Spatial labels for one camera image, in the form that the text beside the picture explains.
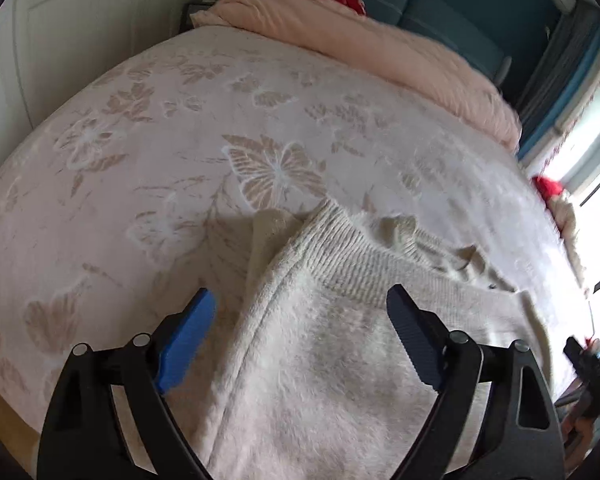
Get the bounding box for cream knitted sweater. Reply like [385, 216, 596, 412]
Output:
[194, 200, 550, 479]

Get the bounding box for red plush toy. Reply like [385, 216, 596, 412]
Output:
[531, 176, 565, 202]

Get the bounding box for pink butterfly bed blanket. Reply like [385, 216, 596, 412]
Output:
[0, 27, 592, 429]

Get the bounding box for white wardrobe doors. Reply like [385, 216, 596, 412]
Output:
[0, 0, 194, 167]

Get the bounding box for pink folded duvet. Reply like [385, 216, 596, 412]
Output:
[190, 0, 521, 153]

